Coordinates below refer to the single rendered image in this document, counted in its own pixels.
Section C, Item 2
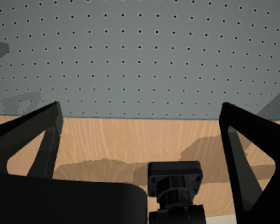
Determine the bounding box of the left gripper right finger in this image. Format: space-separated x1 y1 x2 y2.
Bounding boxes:
219 102 280 224

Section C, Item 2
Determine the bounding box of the grey curved work surface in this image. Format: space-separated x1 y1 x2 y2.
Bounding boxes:
0 0 280 121

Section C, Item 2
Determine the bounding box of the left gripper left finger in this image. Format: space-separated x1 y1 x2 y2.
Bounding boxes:
0 102 63 179

